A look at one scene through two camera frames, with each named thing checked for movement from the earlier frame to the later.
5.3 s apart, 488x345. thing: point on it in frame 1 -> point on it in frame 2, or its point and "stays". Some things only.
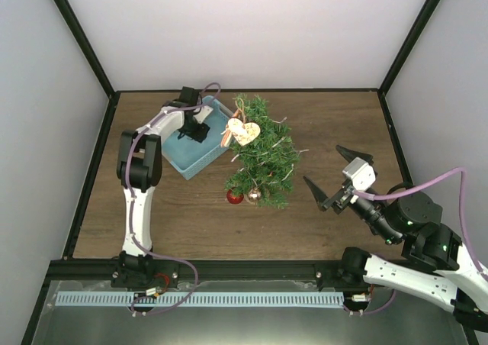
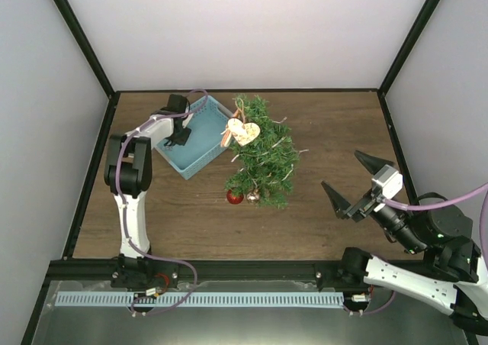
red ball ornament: (234, 199) stays
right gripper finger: (319, 197) -> (338, 203)
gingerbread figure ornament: (226, 135) stays
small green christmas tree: (266, 163) stays
